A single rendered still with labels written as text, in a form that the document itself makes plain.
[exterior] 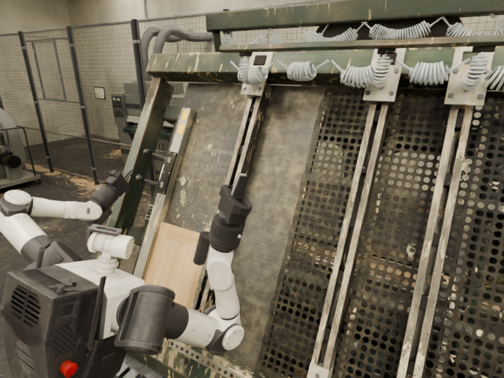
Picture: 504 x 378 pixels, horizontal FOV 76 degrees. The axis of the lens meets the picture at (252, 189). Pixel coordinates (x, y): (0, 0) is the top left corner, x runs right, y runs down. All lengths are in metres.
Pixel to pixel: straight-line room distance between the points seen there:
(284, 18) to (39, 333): 1.69
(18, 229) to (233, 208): 0.74
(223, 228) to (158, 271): 0.73
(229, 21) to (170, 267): 1.40
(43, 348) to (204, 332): 0.38
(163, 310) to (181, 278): 0.57
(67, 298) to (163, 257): 0.69
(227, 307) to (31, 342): 0.49
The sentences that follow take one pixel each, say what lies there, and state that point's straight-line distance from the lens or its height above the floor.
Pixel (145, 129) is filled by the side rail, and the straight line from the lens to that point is 1.72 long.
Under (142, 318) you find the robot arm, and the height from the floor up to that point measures 1.34.
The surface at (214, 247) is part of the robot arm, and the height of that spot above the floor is 1.44.
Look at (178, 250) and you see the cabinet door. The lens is 1.46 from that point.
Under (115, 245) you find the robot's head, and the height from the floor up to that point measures 1.43.
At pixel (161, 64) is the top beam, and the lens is 1.75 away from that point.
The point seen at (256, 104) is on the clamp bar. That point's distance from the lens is 1.37.
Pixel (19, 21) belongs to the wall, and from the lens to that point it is 10.23.
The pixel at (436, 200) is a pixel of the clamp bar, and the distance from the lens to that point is 1.11.
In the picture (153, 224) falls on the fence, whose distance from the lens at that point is 1.54.
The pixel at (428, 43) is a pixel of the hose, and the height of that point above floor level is 1.96.
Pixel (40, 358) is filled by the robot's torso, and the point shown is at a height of 1.28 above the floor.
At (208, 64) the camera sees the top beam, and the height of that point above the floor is 1.91.
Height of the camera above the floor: 1.90
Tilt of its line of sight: 21 degrees down
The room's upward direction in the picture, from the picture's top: straight up
